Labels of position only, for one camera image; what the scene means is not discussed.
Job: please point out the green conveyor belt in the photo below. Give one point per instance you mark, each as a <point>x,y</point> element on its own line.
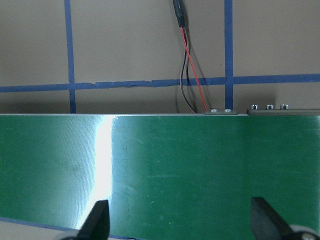
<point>187,162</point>

